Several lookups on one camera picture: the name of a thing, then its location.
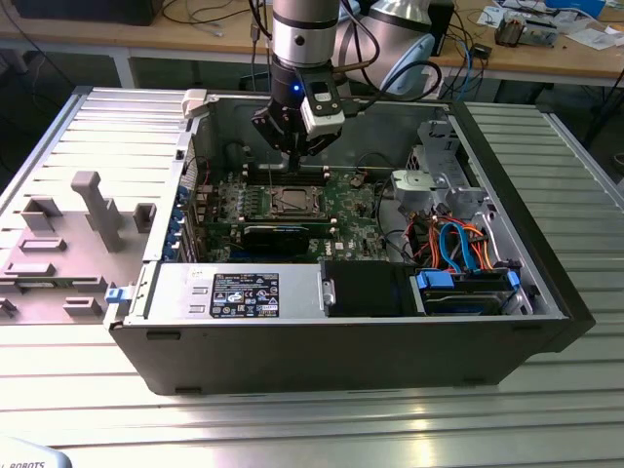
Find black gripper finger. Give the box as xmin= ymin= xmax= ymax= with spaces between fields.
xmin=294 ymin=126 xmax=343 ymax=172
xmin=251 ymin=102 xmax=301 ymax=173

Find metal socket cover frame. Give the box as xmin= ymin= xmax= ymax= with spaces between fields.
xmin=270 ymin=186 xmax=327 ymax=216

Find CPU socket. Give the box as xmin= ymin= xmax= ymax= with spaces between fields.
xmin=267 ymin=184 xmax=327 ymax=218

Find green motherboard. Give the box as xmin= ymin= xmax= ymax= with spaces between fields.
xmin=192 ymin=164 xmax=394 ymax=268

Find white plastic case latch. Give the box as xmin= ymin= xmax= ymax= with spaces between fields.
xmin=180 ymin=89 xmax=211 ymax=120

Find black graphics card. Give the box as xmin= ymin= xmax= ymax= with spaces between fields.
xmin=242 ymin=222 xmax=312 ymax=258

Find silver perforated drive cage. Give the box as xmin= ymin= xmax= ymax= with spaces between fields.
xmin=407 ymin=119 xmax=472 ymax=189

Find silver metal latch plate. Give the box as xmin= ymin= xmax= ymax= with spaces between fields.
xmin=319 ymin=271 xmax=338 ymax=312

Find silver power supply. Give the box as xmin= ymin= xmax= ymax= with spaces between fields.
xmin=122 ymin=261 xmax=327 ymax=327

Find grey parts rack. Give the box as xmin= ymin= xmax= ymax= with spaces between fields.
xmin=0 ymin=169 xmax=160 ymax=327

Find white printed card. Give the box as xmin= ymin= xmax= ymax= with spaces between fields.
xmin=476 ymin=5 xmax=504 ymax=26

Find black computer box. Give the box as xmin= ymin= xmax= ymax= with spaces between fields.
xmin=10 ymin=0 xmax=158 ymax=27

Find hard disk blue carrier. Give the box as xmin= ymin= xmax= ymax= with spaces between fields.
xmin=409 ymin=266 xmax=524 ymax=318

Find black PC case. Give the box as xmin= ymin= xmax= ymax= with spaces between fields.
xmin=102 ymin=86 xmax=597 ymax=399

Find dark cooler block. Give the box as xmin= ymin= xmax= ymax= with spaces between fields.
xmin=494 ymin=13 xmax=527 ymax=49

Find grey metal device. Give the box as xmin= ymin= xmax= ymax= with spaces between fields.
xmin=524 ymin=18 xmax=560 ymax=49

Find blue cardboard box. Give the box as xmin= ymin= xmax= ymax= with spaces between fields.
xmin=544 ymin=0 xmax=606 ymax=16

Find white paper sheets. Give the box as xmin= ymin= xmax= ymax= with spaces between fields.
xmin=560 ymin=26 xmax=624 ymax=51

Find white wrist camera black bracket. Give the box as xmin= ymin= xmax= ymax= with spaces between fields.
xmin=297 ymin=71 xmax=346 ymax=140

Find thin hanging cable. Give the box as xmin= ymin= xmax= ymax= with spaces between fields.
xmin=248 ymin=0 xmax=264 ymax=94

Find black camera cable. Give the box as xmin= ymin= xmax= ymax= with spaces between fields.
xmin=340 ymin=60 xmax=444 ymax=119

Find thick black cable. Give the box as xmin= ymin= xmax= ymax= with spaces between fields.
xmin=370 ymin=170 xmax=397 ymax=223

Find silver metal bracket box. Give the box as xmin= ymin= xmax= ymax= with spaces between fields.
xmin=389 ymin=169 xmax=437 ymax=211

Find wooden desk white frame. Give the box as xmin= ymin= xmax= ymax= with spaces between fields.
xmin=423 ymin=0 xmax=624 ymax=90
xmin=0 ymin=0 xmax=274 ymax=90

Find red wire bundle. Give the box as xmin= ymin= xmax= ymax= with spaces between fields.
xmin=409 ymin=214 xmax=443 ymax=259

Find blue flat wire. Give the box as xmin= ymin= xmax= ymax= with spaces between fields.
xmin=437 ymin=221 xmax=464 ymax=273
xmin=455 ymin=219 xmax=483 ymax=273

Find orange wire bundle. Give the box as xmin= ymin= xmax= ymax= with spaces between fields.
xmin=460 ymin=222 xmax=496 ymax=271

